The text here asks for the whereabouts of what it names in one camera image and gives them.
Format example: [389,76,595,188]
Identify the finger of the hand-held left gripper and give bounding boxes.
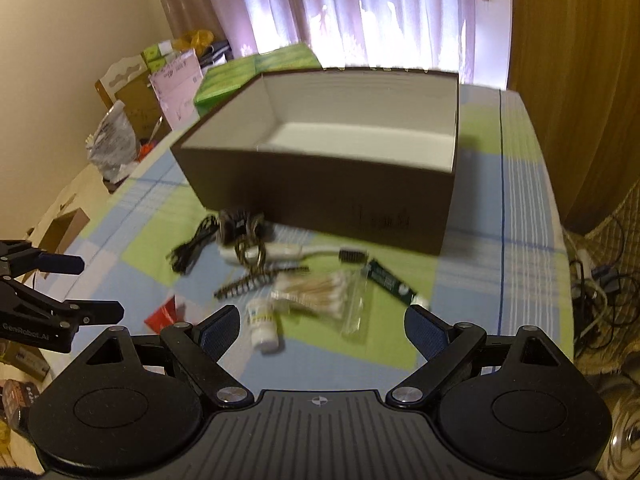
[0,279,125,326]
[0,240,85,277]

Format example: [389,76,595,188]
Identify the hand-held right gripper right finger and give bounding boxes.
[386,305,585,410]

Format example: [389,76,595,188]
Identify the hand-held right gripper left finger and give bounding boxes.
[60,305,256,411]

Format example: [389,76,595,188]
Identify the leopard print strap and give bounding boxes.
[214,212,312,302]

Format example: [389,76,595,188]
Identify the pack of cotton swabs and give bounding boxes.
[270,272,351,319]

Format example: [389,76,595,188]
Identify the brown cardboard box white inside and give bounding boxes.
[170,66,460,257]

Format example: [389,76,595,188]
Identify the open cardboard box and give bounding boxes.
[27,207,92,286]

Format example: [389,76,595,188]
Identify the brown packaged boxes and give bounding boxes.
[0,339,52,441]

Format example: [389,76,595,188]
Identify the small white cream tube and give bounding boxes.
[245,296,284,356]

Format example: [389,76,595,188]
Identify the red packet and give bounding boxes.
[144,295,184,334]

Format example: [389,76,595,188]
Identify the dark green tube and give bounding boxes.
[365,258,431,309]

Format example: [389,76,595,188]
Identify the clear plastic bottle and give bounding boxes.
[341,269,374,337]

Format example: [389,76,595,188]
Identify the white toothbrush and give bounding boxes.
[218,241,369,264]

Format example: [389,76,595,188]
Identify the brown hair claw clip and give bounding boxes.
[218,211,275,244]

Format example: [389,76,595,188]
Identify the clear plastic bag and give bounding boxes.
[85,100,144,184]

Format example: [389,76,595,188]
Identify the white power strip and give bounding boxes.
[570,249,608,313]

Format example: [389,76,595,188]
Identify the cardboard box with white trim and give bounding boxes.
[95,55,166,142]

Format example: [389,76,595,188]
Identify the quilted beige cushion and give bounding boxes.
[564,194,640,377]

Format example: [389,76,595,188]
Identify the pink paper bag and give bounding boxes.
[149,50,205,132]

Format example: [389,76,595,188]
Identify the clear glass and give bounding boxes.
[606,394,640,480]

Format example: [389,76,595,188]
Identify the small green white boxes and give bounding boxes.
[141,40,177,74]

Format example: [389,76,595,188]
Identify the pack of green boxes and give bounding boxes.
[194,42,323,118]

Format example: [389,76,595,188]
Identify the stack of dark folders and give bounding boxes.
[199,40,234,69]

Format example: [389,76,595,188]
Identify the yellow plastic bag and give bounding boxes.
[177,30,216,54]

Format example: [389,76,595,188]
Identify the pink sheer curtain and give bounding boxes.
[147,0,477,86]

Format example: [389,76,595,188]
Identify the black cable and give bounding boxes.
[170,214,222,275]

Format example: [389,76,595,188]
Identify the tangle of black cables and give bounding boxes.
[570,217,640,353]

